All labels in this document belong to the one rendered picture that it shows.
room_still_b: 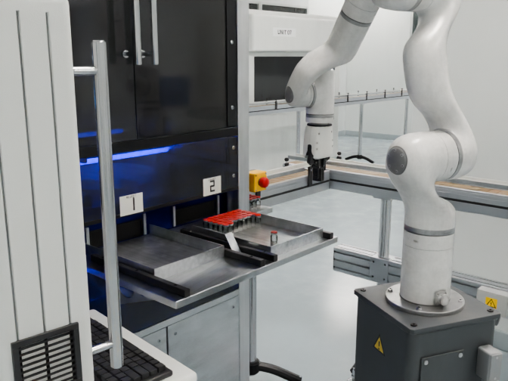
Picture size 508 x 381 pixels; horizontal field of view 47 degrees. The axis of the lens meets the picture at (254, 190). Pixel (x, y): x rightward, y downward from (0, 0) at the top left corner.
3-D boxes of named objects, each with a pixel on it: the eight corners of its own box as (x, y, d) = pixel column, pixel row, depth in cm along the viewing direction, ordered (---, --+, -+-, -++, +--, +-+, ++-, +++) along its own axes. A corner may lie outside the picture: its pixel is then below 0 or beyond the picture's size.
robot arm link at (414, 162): (466, 231, 140) (474, 131, 135) (409, 243, 131) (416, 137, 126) (428, 219, 151) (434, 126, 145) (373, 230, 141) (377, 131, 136)
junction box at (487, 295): (475, 309, 237) (476, 289, 235) (479, 305, 241) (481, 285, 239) (505, 317, 230) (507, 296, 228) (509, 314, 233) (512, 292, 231)
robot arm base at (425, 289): (481, 309, 141) (488, 236, 137) (415, 321, 135) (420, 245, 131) (432, 281, 159) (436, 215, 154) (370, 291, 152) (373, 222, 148)
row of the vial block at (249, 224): (215, 236, 191) (215, 222, 190) (252, 224, 204) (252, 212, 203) (221, 237, 190) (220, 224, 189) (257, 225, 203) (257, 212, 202)
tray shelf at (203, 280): (67, 264, 172) (66, 258, 172) (231, 215, 223) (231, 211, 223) (176, 309, 141) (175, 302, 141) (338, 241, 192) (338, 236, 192)
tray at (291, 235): (191, 235, 193) (191, 224, 192) (245, 219, 212) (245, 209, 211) (271, 258, 171) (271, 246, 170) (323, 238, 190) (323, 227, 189)
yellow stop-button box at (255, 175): (240, 190, 223) (240, 171, 221) (252, 187, 228) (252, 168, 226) (255, 193, 218) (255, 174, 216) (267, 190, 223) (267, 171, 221)
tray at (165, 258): (82, 253, 175) (81, 242, 174) (150, 233, 194) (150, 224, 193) (154, 281, 153) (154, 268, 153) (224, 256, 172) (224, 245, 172)
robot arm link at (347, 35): (330, 22, 148) (290, 115, 168) (379, 24, 156) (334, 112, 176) (314, 2, 153) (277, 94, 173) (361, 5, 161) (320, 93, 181)
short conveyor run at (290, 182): (231, 219, 225) (231, 179, 222) (203, 212, 235) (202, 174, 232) (332, 190, 276) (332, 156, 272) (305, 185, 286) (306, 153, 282)
